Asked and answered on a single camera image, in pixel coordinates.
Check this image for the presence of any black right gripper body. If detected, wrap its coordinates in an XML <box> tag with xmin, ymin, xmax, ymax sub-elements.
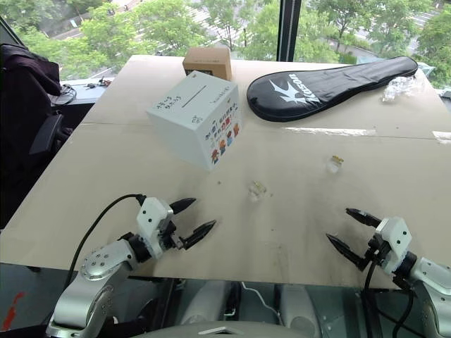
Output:
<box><xmin>365</xmin><ymin>233</ymin><xmax>389</xmax><ymax>264</ymax></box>

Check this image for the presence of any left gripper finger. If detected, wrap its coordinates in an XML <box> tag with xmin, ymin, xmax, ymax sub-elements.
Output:
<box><xmin>168</xmin><ymin>197</ymin><xmax>197</xmax><ymax>215</ymax></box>
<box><xmin>180</xmin><ymin>220</ymin><xmax>217</xmax><ymax>251</ymax></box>

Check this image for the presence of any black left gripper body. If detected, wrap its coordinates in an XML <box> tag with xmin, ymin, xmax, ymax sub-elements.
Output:
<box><xmin>158</xmin><ymin>211</ymin><xmax>186</xmax><ymax>253</ymax></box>

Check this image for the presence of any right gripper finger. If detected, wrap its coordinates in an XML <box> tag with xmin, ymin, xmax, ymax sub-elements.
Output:
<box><xmin>326</xmin><ymin>232</ymin><xmax>371</xmax><ymax>273</ymax></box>
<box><xmin>345</xmin><ymin>208</ymin><xmax>383</xmax><ymax>229</ymax></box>

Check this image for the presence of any white printed cardboard box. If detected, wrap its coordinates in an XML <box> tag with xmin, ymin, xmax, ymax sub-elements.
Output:
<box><xmin>146</xmin><ymin>70</ymin><xmax>244</xmax><ymax>173</ymax></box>

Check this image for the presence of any grey rounded shape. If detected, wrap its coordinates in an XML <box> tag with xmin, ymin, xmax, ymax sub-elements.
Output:
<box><xmin>277</xmin><ymin>283</ymin><xmax>322</xmax><ymax>337</ymax></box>
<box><xmin>181</xmin><ymin>280</ymin><xmax>241</xmax><ymax>323</ymax></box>

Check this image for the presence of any small clear wrapped candy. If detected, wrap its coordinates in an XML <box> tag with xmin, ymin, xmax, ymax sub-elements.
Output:
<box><xmin>247</xmin><ymin>180</ymin><xmax>273</xmax><ymax>202</ymax></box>

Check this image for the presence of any crumpled clear plastic wrap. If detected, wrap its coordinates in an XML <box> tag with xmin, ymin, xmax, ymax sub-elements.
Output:
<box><xmin>381</xmin><ymin>75</ymin><xmax>419</xmax><ymax>104</ymax></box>

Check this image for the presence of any black racket cover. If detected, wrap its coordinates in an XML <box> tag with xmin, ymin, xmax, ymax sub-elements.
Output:
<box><xmin>245</xmin><ymin>56</ymin><xmax>419</xmax><ymax>123</ymax></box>

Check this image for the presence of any brown cardboard box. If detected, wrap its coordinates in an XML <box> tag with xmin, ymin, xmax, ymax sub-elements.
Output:
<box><xmin>182</xmin><ymin>47</ymin><xmax>234</xmax><ymax>81</ymax></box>

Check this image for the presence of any black office chair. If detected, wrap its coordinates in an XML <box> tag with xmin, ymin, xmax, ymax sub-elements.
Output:
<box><xmin>0</xmin><ymin>44</ymin><xmax>75</xmax><ymax>212</ymax></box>

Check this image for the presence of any dark window pillar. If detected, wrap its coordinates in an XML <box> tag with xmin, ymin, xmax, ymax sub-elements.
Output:
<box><xmin>276</xmin><ymin>0</ymin><xmax>302</xmax><ymax>63</ymax></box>

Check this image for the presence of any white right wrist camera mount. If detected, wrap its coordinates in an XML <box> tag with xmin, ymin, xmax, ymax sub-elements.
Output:
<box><xmin>373</xmin><ymin>217</ymin><xmax>413</xmax><ymax>276</ymax></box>

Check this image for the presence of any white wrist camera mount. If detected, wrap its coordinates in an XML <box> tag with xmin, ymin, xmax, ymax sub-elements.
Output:
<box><xmin>136</xmin><ymin>197</ymin><xmax>175</xmax><ymax>257</ymax></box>
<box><xmin>373</xmin><ymin>217</ymin><xmax>413</xmax><ymax>276</ymax></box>

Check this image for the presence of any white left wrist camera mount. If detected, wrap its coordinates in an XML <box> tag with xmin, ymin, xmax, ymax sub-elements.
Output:
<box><xmin>136</xmin><ymin>197</ymin><xmax>175</xmax><ymax>257</ymax></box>

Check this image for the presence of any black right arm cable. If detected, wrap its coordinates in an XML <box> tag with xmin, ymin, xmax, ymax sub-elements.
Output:
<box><xmin>362</xmin><ymin>259</ymin><xmax>417</xmax><ymax>338</ymax></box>

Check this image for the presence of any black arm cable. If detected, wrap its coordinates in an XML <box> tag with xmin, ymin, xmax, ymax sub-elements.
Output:
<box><xmin>362</xmin><ymin>259</ymin><xmax>417</xmax><ymax>338</ymax></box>
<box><xmin>66</xmin><ymin>193</ymin><xmax>147</xmax><ymax>282</ymax></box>

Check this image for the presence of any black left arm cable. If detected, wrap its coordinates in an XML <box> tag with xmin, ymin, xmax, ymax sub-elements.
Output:
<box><xmin>66</xmin><ymin>193</ymin><xmax>147</xmax><ymax>282</ymax></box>

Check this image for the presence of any thin white cable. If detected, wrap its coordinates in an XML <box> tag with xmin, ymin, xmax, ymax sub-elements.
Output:
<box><xmin>225</xmin><ymin>281</ymin><xmax>283</xmax><ymax>322</ymax></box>

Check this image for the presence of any thin black cable loop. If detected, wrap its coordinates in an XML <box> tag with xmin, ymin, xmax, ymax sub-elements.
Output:
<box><xmin>58</xmin><ymin>82</ymin><xmax>78</xmax><ymax>106</ymax></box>

